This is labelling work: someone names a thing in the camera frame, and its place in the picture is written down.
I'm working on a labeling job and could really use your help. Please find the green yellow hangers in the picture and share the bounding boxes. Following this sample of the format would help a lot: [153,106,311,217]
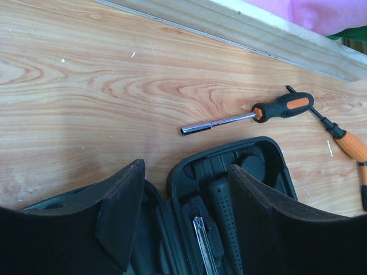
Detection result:
[328,26,367,42]

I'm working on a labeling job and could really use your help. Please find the orange grid handle tool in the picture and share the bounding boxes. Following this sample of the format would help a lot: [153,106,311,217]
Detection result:
[290,99,366,166]

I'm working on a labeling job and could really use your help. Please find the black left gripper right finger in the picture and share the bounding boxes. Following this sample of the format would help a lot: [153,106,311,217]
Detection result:
[229,165,366,274]

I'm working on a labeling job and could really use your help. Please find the claw hammer black grip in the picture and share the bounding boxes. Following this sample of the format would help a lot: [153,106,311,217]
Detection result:
[207,178,243,274]

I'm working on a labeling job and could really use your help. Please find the silver orange utility knife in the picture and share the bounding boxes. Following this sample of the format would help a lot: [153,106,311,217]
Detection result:
[193,217,217,275]

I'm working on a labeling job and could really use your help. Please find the pink t-shirt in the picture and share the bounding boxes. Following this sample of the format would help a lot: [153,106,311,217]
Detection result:
[248,0,366,36]

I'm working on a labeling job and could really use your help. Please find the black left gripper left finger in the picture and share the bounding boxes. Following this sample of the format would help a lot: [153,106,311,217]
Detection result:
[1,159,145,274]

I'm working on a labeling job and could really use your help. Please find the black orange screwdriver handle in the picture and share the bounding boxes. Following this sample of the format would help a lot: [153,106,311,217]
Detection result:
[179,92,314,136]

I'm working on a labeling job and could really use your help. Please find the black plastic tool case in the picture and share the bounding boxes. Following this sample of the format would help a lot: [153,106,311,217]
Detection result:
[19,136,299,275]

